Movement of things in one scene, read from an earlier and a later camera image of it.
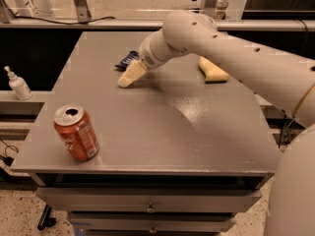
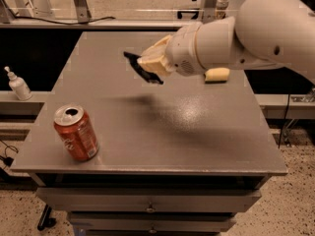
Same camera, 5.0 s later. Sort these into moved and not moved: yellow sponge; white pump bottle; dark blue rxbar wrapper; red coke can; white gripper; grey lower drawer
Moved: white gripper; dark blue rxbar wrapper
Not moved: grey lower drawer; yellow sponge; red coke can; white pump bottle
